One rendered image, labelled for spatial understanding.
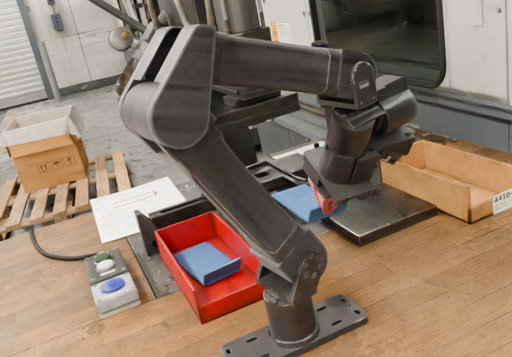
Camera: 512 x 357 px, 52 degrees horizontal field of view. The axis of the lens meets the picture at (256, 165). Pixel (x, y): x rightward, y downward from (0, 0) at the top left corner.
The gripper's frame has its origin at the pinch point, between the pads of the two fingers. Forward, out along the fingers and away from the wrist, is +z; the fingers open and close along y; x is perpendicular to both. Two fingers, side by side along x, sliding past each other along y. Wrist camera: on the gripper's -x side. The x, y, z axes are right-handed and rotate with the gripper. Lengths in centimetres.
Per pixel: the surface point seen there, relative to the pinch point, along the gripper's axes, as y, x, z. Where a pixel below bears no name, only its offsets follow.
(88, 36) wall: 807, -72, 490
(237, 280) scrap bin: -0.2, 14.8, 12.2
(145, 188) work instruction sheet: 50, 18, 43
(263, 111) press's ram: 26.0, -1.2, 1.6
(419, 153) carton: 14.9, -34.9, 14.3
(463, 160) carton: 5.4, -36.2, 7.7
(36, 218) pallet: 204, 59, 226
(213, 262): 6.7, 16.2, 15.9
